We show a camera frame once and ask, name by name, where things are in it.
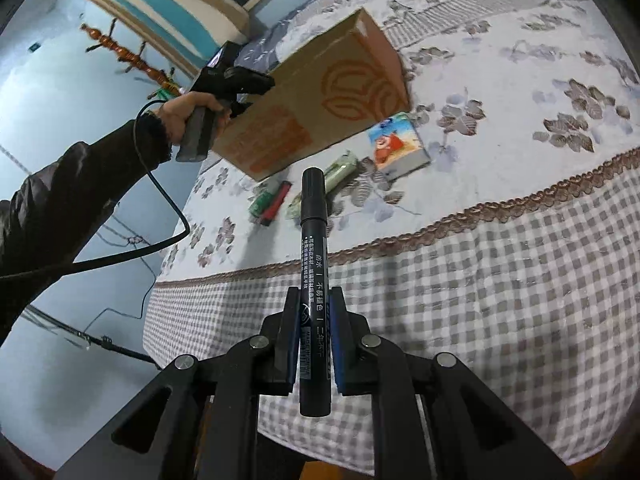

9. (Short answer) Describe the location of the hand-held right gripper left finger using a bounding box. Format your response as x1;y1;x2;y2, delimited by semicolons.
52;287;301;480

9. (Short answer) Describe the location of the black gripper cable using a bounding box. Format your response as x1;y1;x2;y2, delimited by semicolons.
0;99;192;282

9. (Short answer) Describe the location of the red marker pen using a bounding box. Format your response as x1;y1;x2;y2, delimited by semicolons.
259;181;292;227

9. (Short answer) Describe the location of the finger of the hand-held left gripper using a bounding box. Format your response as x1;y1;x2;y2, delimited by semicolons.
224;66;277;97

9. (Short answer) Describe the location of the floral checked bedspread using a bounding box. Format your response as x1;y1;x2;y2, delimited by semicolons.
142;0;640;476

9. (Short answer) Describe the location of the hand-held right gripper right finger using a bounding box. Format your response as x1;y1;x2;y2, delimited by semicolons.
330;287;576;480

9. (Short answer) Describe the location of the person's left forearm dark sleeve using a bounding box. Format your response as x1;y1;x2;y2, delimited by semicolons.
0;109;174;348

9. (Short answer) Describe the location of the person's left hand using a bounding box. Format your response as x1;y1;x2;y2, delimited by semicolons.
159;92;234;147

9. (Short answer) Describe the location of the black marker pen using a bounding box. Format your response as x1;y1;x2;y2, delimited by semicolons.
298;167;331;418

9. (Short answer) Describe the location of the cartoon print tissue packet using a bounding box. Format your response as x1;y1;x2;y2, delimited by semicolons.
369;112;432;177

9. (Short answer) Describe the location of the wooden coat rack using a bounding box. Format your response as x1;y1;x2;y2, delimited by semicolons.
80;17;183;102

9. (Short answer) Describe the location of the green plastic bag roll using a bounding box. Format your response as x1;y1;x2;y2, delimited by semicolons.
322;152;360;193

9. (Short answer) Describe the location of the brown cardboard box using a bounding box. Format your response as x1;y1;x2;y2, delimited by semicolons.
212;7;412;183

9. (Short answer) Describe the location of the green marker pen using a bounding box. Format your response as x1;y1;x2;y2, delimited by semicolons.
249;189;277;220

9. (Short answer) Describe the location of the thick black floor cable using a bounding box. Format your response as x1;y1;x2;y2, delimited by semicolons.
22;304;163;371

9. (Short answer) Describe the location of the teal striped cloth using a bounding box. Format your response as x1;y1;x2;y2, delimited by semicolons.
51;0;251;77

